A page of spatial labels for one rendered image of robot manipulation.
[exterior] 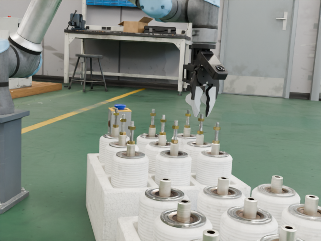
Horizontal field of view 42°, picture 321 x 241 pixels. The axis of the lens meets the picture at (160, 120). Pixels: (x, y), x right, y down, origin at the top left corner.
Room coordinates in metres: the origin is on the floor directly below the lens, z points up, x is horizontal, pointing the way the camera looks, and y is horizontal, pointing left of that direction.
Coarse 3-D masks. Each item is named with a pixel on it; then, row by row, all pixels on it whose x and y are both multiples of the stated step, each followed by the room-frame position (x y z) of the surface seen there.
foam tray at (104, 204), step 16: (96, 160) 1.25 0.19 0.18; (96, 176) 1.10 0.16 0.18; (192, 176) 1.16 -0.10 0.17; (96, 192) 1.08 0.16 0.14; (112, 192) 0.97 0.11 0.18; (128, 192) 0.98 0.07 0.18; (192, 192) 1.02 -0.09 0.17; (96, 208) 1.07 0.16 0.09; (112, 208) 0.97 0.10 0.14; (128, 208) 0.98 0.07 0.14; (192, 208) 1.02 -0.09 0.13; (96, 224) 1.06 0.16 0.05; (112, 224) 0.97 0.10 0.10; (96, 240) 1.05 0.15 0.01; (112, 240) 0.97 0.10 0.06
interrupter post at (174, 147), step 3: (171, 144) 1.08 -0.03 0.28; (174, 144) 1.08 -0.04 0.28; (177, 144) 1.08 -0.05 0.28; (171, 147) 1.08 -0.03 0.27; (174, 147) 1.08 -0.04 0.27; (177, 147) 1.08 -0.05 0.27; (171, 150) 1.08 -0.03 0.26; (174, 150) 1.08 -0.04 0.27; (177, 150) 1.08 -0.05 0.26; (171, 153) 1.08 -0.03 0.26; (174, 153) 1.08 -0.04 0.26; (177, 153) 1.08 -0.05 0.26
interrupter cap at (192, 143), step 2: (188, 142) 1.24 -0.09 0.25; (190, 142) 1.24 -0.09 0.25; (192, 142) 1.24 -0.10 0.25; (194, 142) 1.25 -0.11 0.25; (204, 142) 1.25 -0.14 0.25; (206, 142) 1.26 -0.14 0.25; (208, 142) 1.25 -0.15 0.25; (188, 144) 1.22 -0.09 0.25; (190, 144) 1.21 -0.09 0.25; (192, 144) 1.22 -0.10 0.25; (194, 144) 1.22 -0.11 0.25; (204, 144) 1.24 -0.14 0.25; (206, 144) 1.23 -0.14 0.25; (208, 144) 1.23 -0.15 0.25; (210, 144) 1.23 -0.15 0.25; (194, 146) 1.20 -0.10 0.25; (196, 146) 1.20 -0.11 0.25; (198, 146) 1.20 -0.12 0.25; (200, 146) 1.20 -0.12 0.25; (202, 146) 1.20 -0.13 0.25; (204, 146) 1.20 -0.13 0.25; (206, 146) 1.20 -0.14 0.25; (208, 146) 1.21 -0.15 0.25; (210, 146) 1.21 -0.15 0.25
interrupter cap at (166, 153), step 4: (160, 152) 1.09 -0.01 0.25; (164, 152) 1.10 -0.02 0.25; (168, 152) 1.10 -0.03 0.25; (180, 152) 1.11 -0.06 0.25; (184, 152) 1.11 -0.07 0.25; (164, 156) 1.06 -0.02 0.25; (168, 156) 1.05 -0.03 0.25; (172, 156) 1.05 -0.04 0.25; (176, 156) 1.05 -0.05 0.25; (180, 156) 1.05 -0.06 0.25; (184, 156) 1.06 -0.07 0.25
